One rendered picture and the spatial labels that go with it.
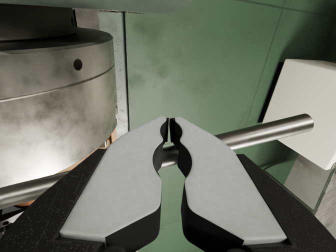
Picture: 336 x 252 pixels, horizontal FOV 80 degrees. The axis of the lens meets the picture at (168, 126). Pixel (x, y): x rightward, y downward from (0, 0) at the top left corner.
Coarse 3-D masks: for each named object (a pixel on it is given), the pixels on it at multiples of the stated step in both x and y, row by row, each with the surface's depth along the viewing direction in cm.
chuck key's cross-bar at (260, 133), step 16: (256, 128) 12; (272, 128) 12; (288, 128) 12; (304, 128) 12; (240, 144) 12; (176, 160) 12; (48, 176) 12; (0, 192) 11; (16, 192) 11; (32, 192) 11; (0, 208) 12
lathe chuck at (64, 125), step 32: (32, 96) 17; (64, 96) 19; (96, 96) 23; (0, 128) 16; (32, 128) 18; (64, 128) 20; (96, 128) 24; (0, 160) 17; (32, 160) 19; (64, 160) 21
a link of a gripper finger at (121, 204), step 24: (168, 120) 11; (120, 144) 9; (144, 144) 9; (96, 168) 8; (120, 168) 8; (144, 168) 8; (96, 192) 7; (120, 192) 7; (144, 192) 7; (72, 216) 6; (96, 216) 6; (120, 216) 6; (144, 216) 6; (96, 240) 6; (120, 240) 6; (144, 240) 7
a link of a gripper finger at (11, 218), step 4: (24, 208) 34; (0, 212) 33; (8, 212) 33; (12, 212) 33; (16, 212) 33; (20, 212) 33; (0, 216) 32; (4, 216) 32; (8, 216) 32; (12, 216) 33; (16, 216) 33; (0, 220) 32; (4, 220) 32; (8, 220) 32; (12, 220) 33; (0, 224) 32; (4, 224) 32
